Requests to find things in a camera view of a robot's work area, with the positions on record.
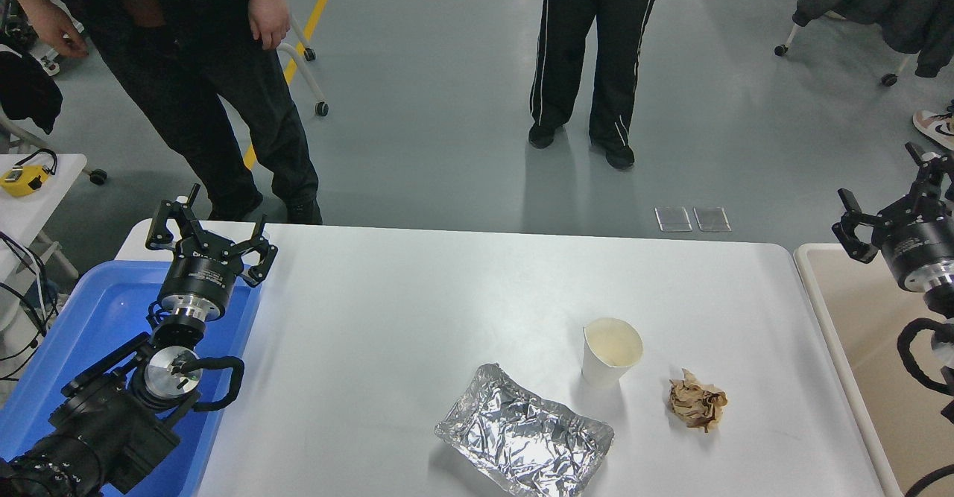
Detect small white side table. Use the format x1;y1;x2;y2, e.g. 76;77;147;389
0;153;88;334

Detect white paper cup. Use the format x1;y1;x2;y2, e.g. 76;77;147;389
581;317;644;389

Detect person's right hand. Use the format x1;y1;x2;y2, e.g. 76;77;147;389
30;1;89;60

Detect white-framed caster chair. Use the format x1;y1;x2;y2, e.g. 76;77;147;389
276;13;329;118

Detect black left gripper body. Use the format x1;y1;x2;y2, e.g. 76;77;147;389
157;232;252;308

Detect crumpled foil tray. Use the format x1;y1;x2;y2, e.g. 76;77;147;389
435;364;615;497

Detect clear floor plate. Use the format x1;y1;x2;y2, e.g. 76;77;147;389
654;206;694;232
693;206;732;232

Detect person in striped trousers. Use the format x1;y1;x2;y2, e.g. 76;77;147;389
528;0;670;171

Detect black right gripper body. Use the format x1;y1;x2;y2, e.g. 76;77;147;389
874;197;954;290

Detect black garment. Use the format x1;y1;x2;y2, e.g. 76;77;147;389
0;48;64;134

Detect black cable bundle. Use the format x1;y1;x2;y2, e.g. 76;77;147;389
0;232;62;383

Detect white chair under jacket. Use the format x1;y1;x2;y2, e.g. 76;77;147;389
774;24;919;86

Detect large pale bin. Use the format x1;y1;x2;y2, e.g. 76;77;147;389
794;242;954;497

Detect yellow handheld device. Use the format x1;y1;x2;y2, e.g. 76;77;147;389
0;148;58;198

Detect person in tan sneakers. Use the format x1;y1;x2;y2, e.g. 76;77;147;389
913;101;954;152

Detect blue plastic tray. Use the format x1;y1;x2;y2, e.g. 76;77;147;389
0;260;263;497

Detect person's left hand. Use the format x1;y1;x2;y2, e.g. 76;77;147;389
248;0;291;51

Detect person in plain black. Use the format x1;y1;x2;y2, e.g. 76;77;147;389
0;0;323;226

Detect crumpled tan paper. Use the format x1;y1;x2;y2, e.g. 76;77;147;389
669;368;728;433

